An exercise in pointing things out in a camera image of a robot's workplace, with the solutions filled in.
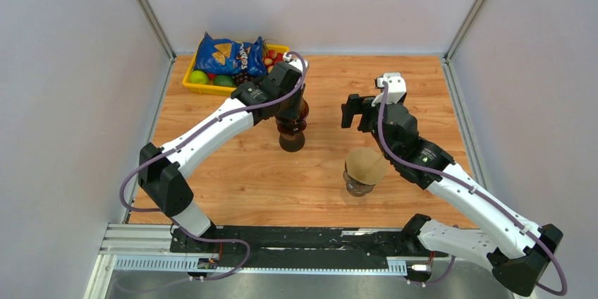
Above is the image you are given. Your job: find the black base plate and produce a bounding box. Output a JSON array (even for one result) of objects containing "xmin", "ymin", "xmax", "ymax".
[{"xmin": 169, "ymin": 224, "xmax": 445, "ymax": 281}]

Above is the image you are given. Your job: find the brown amber dripper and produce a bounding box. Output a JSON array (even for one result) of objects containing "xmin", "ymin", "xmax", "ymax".
[{"xmin": 275, "ymin": 99, "xmax": 309, "ymax": 137}]

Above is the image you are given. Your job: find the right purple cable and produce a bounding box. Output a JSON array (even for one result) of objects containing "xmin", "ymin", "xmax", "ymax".
[{"xmin": 377, "ymin": 80, "xmax": 569, "ymax": 297}]

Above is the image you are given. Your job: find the red apples pile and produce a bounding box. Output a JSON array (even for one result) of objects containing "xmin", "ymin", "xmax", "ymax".
[{"xmin": 262, "ymin": 49, "xmax": 283, "ymax": 73}]

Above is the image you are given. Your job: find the paper coffee filter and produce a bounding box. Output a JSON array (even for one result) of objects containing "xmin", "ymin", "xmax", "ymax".
[{"xmin": 345, "ymin": 147, "xmax": 388, "ymax": 185}]

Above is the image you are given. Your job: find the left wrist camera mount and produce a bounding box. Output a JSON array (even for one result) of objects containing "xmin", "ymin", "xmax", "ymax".
[{"xmin": 283, "ymin": 51, "xmax": 309, "ymax": 72}]

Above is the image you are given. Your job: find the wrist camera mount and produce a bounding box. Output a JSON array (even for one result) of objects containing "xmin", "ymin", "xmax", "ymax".
[
  {"xmin": 372, "ymin": 72, "xmax": 407, "ymax": 106},
  {"xmin": 283, "ymin": 51, "xmax": 309, "ymax": 72}
]

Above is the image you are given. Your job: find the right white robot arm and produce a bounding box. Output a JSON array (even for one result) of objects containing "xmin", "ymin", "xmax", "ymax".
[{"xmin": 341, "ymin": 94, "xmax": 568, "ymax": 296}]

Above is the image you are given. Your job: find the green lime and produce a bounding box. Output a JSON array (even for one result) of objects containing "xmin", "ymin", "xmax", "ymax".
[{"xmin": 188, "ymin": 70, "xmax": 209, "ymax": 85}]

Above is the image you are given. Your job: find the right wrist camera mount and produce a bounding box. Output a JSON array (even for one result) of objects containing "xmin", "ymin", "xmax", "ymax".
[{"xmin": 372, "ymin": 72, "xmax": 407, "ymax": 106}]

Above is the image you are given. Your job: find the dark grape bunch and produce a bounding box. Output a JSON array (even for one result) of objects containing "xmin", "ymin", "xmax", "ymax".
[{"xmin": 233, "ymin": 72, "xmax": 255, "ymax": 87}]

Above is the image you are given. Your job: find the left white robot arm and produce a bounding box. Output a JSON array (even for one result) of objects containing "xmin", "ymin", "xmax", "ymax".
[{"xmin": 136, "ymin": 58, "xmax": 307, "ymax": 252}]

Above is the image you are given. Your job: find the blue chips bag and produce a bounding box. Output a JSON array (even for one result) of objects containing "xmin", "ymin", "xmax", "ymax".
[{"xmin": 194, "ymin": 32, "xmax": 267, "ymax": 77}]

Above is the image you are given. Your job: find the clear glass dripper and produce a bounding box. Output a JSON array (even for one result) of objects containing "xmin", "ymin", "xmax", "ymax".
[{"xmin": 343, "ymin": 171, "xmax": 381, "ymax": 197}]

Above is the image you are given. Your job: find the yellow plastic bin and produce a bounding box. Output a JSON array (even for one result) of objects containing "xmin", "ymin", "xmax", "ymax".
[{"xmin": 182, "ymin": 44, "xmax": 290, "ymax": 96}]

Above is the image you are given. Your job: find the aluminium frame rail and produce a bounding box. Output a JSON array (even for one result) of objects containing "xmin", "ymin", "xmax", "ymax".
[{"xmin": 83, "ymin": 223, "xmax": 536, "ymax": 299}]

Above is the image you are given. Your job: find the green avocado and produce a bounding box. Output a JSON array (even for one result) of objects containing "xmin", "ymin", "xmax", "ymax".
[{"xmin": 213, "ymin": 75, "xmax": 236, "ymax": 87}]

